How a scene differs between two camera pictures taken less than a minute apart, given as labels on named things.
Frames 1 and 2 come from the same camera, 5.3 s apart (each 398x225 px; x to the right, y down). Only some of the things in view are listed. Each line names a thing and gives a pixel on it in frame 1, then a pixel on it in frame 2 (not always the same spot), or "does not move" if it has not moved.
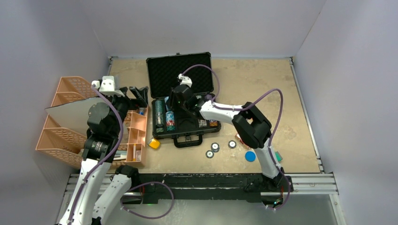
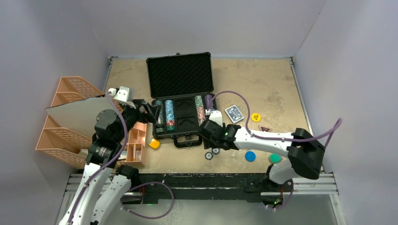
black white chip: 215,147 does not move
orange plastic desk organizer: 135,121 does not move
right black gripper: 173,98 -> 209,144
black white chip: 210,154 does not move
